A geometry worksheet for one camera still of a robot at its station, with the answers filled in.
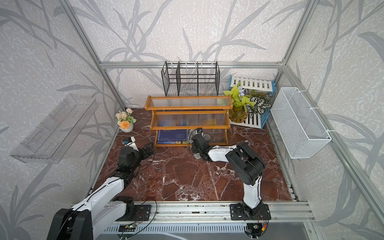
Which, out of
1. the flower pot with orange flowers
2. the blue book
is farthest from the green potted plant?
the flower pot with orange flowers

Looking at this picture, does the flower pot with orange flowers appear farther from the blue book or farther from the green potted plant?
the green potted plant

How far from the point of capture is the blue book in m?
0.98
